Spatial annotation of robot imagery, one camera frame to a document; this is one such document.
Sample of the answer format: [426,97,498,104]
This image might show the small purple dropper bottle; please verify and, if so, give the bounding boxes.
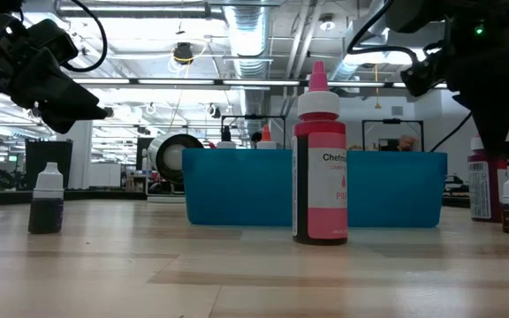
[27,162,65,235]

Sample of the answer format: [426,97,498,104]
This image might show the black-tipped food coloring bottle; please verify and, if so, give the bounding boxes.
[217,125,237,150]

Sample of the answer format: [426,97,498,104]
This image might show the red-tipped dark red bottle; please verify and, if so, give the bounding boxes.
[467,134,509,223]

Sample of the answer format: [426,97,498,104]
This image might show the black camera cable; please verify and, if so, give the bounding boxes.
[62,0,109,74]
[346,0,420,65]

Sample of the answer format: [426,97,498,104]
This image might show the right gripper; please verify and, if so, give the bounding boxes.
[446,42,509,155]

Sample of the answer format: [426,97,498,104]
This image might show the black table edge rail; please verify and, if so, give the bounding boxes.
[0,188,148,207]

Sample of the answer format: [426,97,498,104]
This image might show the black hanging arm cable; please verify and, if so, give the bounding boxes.
[429,112,473,153]

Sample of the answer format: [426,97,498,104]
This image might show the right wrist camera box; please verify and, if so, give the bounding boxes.
[399,51,449,98]

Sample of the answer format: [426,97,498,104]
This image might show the black left camera cable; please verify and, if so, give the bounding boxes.
[62,0,109,74]

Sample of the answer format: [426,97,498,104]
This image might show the yellow hanging pendant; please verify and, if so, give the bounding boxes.
[372,64,383,110]

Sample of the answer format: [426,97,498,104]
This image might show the slanted silver ventilation duct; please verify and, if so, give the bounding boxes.
[327,0,397,83]

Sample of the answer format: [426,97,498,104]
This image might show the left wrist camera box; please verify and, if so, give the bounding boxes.
[24,19,80,67]

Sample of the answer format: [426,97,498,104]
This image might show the black ceiling-mounted camera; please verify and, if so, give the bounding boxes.
[172,42,194,66]

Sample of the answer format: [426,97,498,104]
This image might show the ribbed silver ventilation duct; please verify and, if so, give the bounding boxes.
[223,4,274,133]

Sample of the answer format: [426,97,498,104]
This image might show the black cabinet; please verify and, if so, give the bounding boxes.
[25,138,74,191]

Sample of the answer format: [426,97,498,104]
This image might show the blue plastic bin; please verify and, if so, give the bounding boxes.
[181,148,449,229]

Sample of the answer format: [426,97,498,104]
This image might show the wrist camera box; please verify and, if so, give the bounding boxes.
[399,51,449,98]
[24,19,80,67]

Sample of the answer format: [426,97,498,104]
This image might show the grey overhead pipe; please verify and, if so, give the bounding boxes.
[55,3,282,19]

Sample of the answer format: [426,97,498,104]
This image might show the orange-tipped food coloring bottle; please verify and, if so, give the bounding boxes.
[255,124,277,150]

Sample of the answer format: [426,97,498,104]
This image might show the black right camera cable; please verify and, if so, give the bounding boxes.
[346,0,420,65]

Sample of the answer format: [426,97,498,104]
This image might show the white and black cylinder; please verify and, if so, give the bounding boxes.
[147,132,205,186]

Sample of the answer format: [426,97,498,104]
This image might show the black metal frame stand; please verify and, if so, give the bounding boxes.
[361,117,425,153]
[220,114,287,151]

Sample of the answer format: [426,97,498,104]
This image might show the pink food coloring bottle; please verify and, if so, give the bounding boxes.
[292,60,349,246]

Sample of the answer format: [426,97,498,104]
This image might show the long strip light bar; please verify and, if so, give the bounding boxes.
[72,77,509,91]

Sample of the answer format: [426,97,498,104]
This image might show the round ceiling detector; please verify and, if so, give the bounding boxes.
[318,15,336,33]

